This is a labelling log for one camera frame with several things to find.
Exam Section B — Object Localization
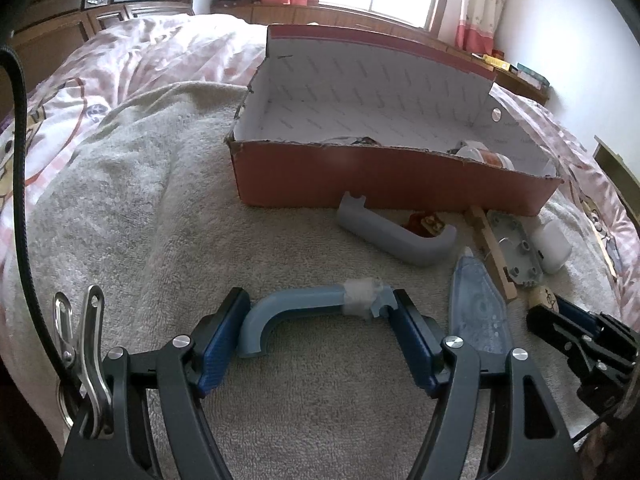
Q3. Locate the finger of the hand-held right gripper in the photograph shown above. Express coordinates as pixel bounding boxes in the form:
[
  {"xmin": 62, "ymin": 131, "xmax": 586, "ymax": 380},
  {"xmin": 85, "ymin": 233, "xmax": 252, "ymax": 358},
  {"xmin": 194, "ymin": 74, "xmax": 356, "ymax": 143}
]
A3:
[
  {"xmin": 555, "ymin": 296, "xmax": 640, "ymax": 361},
  {"xmin": 526, "ymin": 305, "xmax": 608, "ymax": 381}
]

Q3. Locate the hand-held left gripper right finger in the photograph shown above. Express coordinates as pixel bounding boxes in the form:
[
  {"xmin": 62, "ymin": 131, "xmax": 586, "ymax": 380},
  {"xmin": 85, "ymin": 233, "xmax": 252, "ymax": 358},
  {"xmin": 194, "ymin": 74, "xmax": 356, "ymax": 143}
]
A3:
[{"xmin": 392, "ymin": 287, "xmax": 581, "ymax": 480}]

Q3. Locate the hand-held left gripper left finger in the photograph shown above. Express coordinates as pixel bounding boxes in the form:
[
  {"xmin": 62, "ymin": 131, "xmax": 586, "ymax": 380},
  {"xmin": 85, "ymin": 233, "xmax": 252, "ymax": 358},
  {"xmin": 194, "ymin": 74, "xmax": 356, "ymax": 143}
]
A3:
[{"xmin": 60, "ymin": 287, "xmax": 251, "ymax": 480}]

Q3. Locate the round wooden chess piece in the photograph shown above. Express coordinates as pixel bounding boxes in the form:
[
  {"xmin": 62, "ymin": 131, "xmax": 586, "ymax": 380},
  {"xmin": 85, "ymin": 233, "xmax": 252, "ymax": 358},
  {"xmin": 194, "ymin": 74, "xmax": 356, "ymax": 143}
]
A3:
[{"xmin": 526, "ymin": 286, "xmax": 558, "ymax": 313}]

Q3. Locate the blue correction tape dispenser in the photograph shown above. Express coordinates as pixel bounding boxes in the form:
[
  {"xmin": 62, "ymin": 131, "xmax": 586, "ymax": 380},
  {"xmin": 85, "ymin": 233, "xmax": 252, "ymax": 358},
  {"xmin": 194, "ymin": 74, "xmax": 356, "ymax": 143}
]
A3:
[{"xmin": 448, "ymin": 247, "xmax": 513, "ymax": 361}]

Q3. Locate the white earbud case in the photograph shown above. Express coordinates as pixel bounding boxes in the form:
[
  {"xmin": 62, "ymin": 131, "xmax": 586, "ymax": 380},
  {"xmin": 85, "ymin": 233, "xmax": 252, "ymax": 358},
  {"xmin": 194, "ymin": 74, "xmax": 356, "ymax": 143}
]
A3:
[{"xmin": 530, "ymin": 221, "xmax": 572, "ymax": 275}]

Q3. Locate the grey plastic plate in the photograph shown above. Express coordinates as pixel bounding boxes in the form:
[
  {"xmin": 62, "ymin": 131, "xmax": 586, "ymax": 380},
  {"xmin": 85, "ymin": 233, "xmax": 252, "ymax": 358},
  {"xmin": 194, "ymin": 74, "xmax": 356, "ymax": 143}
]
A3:
[{"xmin": 486, "ymin": 210, "xmax": 545, "ymax": 288}]

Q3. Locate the blue curved plastic piece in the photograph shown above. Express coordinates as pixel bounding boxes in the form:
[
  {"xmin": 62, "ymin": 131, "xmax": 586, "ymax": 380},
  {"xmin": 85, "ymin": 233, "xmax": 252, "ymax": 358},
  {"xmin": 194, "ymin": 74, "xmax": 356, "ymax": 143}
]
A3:
[{"xmin": 237, "ymin": 277, "xmax": 398, "ymax": 359}]

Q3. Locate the grey curved plastic piece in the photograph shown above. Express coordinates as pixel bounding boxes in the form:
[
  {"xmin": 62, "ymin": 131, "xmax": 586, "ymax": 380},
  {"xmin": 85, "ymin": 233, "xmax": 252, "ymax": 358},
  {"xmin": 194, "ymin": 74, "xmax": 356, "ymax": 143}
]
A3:
[{"xmin": 336, "ymin": 192, "xmax": 458, "ymax": 267}]

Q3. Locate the small red toy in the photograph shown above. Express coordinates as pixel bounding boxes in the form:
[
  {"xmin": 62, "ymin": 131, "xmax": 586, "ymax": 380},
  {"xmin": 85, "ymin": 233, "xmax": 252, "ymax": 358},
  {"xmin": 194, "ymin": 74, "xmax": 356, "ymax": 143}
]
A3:
[{"xmin": 405, "ymin": 211, "xmax": 445, "ymax": 237}]

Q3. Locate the red cardboard box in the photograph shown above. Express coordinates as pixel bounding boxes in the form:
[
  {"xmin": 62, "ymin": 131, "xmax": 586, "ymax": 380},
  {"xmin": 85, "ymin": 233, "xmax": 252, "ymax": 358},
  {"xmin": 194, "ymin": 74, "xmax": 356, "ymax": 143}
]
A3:
[{"xmin": 226, "ymin": 23, "xmax": 563, "ymax": 218}]

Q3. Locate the white jar with orange label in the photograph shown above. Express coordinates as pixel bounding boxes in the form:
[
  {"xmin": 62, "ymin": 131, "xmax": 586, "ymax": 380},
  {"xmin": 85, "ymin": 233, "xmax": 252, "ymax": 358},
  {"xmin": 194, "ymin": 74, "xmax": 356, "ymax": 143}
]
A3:
[{"xmin": 457, "ymin": 140, "xmax": 516, "ymax": 171}]

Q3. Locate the wooden stick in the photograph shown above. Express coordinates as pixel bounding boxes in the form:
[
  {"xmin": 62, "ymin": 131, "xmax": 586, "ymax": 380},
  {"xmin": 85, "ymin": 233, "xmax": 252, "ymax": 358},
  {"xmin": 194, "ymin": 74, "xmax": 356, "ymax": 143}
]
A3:
[{"xmin": 465, "ymin": 206, "xmax": 517, "ymax": 303}]

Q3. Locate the grey towel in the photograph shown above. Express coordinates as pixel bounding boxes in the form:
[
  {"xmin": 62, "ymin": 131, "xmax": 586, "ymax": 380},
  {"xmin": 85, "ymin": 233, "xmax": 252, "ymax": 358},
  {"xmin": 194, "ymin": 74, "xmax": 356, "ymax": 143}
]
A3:
[{"xmin": 22, "ymin": 82, "xmax": 621, "ymax": 480}]

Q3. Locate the wooden shelf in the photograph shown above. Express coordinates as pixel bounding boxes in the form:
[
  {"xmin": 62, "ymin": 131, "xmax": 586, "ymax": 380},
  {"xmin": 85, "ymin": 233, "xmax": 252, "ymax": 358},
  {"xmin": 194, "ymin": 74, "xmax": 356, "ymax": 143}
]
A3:
[{"xmin": 594, "ymin": 135, "xmax": 640, "ymax": 196}]

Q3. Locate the green book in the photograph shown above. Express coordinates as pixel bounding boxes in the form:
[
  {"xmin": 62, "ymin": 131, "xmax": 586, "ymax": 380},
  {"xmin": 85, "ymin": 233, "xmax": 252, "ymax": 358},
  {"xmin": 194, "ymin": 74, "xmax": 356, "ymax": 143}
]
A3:
[{"xmin": 517, "ymin": 62, "xmax": 550, "ymax": 86}]

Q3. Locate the yellow book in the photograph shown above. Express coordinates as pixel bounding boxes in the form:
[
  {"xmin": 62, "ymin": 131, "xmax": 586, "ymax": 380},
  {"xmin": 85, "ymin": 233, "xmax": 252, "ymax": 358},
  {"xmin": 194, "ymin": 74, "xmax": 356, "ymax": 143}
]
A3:
[{"xmin": 482, "ymin": 52, "xmax": 518, "ymax": 71}]

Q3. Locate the pink printed blanket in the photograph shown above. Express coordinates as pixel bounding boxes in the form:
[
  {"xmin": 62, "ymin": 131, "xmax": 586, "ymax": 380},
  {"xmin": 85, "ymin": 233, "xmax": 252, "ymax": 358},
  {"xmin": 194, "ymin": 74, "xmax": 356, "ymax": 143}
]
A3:
[{"xmin": 0, "ymin": 12, "xmax": 640, "ymax": 311}]

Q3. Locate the dark wooden headboard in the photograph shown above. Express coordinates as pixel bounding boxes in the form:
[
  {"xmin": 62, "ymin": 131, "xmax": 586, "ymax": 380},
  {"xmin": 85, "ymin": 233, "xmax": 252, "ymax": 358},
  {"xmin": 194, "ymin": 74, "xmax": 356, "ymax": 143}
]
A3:
[{"xmin": 10, "ymin": 0, "xmax": 198, "ymax": 96}]

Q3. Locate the thin black cable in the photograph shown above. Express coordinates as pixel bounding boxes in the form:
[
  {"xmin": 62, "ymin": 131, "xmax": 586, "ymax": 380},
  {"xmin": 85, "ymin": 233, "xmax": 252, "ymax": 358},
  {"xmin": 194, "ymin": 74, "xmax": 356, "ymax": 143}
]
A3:
[{"xmin": 570, "ymin": 410, "xmax": 606, "ymax": 446}]

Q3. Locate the black braided cable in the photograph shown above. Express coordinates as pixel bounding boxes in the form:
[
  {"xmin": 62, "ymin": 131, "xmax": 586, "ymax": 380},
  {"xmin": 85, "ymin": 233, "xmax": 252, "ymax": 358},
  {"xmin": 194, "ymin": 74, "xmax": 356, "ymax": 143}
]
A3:
[{"xmin": 0, "ymin": 46, "xmax": 76, "ymax": 396}]

